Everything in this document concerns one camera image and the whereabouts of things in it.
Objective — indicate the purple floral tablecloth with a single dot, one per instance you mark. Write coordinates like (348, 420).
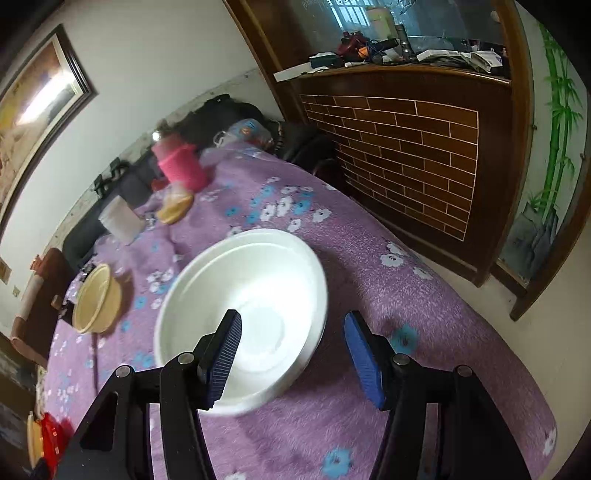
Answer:
(360, 258)

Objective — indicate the white bowl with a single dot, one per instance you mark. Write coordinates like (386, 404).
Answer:
(277, 277)

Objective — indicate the pile of white cartons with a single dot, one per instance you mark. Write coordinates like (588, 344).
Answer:
(461, 57)

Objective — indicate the framed painting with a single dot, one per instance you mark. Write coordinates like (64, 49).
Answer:
(37, 115)

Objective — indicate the black device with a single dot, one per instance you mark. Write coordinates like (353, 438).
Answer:
(102, 184)
(119, 167)

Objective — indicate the green bamboo wall painting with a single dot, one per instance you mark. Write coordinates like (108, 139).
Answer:
(554, 138)

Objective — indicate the white plastic jar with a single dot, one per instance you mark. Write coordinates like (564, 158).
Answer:
(121, 221)

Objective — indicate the yellow plate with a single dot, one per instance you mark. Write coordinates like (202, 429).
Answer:
(173, 210)

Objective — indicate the pink knit-sleeved thermos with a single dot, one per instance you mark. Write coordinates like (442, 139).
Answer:
(182, 166)

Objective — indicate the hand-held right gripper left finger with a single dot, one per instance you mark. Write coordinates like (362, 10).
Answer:
(221, 360)

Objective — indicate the small cream plastic bowl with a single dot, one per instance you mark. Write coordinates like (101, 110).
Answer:
(94, 300)

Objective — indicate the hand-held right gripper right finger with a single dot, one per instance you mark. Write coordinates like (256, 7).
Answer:
(364, 360)

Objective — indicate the red item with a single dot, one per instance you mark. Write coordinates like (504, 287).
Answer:
(351, 45)

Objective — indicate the yellow wall plaque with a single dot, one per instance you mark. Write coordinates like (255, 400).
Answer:
(4, 270)

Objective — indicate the red plate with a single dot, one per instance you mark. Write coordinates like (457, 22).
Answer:
(51, 436)

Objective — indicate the brown chair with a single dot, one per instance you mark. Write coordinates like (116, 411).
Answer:
(51, 272)

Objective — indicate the black sofa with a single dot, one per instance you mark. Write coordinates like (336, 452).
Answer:
(134, 181)

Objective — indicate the wooden partition cabinet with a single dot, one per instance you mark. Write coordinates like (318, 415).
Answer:
(415, 152)

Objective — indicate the white flat box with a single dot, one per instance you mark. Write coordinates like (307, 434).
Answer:
(295, 71)

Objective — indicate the printed plastic bag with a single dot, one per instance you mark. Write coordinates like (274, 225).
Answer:
(247, 131)

